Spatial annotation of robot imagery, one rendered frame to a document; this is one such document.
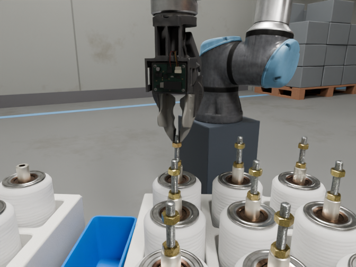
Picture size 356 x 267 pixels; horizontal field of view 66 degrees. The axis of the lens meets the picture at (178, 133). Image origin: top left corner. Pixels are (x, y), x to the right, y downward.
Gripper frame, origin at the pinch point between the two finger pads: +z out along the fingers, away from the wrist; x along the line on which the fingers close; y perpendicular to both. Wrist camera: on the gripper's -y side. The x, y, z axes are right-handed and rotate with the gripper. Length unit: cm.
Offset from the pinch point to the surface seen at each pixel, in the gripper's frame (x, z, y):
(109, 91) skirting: -132, 25, -225
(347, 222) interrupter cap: 27.3, 9.0, 8.9
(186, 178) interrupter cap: 1.7, 9.1, 0.1
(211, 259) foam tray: 8.4, 16.3, 12.5
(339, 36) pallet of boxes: 112, -33, -311
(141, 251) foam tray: -2.9, 16.3, 13.5
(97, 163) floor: -52, 34, -57
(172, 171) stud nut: 2.4, 1.8, 13.3
